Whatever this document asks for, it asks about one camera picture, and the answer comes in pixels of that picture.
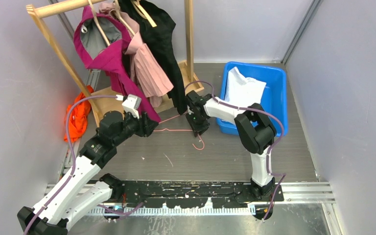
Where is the pink pleated garment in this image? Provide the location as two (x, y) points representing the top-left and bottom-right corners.
(99, 2), (173, 108)

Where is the wooden hanger under magenta dress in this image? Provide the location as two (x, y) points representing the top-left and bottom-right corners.
(87, 0), (110, 47)

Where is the black garment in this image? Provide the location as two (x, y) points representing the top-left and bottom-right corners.
(118, 0), (188, 115)

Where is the magenta dress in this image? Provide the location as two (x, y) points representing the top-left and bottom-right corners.
(73, 6), (161, 122)

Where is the blue plastic bin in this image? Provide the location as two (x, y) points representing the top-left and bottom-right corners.
(219, 62), (288, 135)

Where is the orange cloth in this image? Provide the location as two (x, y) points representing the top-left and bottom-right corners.
(64, 101), (92, 142)

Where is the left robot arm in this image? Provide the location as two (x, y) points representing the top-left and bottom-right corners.
(17, 111), (158, 235)

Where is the wooden clothes rack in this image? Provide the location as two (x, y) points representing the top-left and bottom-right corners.
(26, 0), (204, 123)

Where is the aluminium rail frame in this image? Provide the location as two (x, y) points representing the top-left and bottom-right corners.
(45, 181), (336, 216)

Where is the wooden hanger under pink garment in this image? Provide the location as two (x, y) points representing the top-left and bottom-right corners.
(113, 0), (135, 37)

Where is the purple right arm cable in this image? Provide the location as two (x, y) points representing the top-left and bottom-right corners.
(184, 80), (287, 221)

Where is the white skirt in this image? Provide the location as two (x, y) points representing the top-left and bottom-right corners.
(224, 67), (266, 107)

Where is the wooden hanger under black garment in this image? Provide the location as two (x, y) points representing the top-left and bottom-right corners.
(131, 0), (157, 27)

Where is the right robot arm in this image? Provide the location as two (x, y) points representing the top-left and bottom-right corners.
(186, 91), (277, 201)

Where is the pink wire hanger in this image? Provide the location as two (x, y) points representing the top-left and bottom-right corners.
(153, 115), (206, 151)

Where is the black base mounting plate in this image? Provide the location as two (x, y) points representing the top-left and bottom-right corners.
(89, 181), (284, 219)

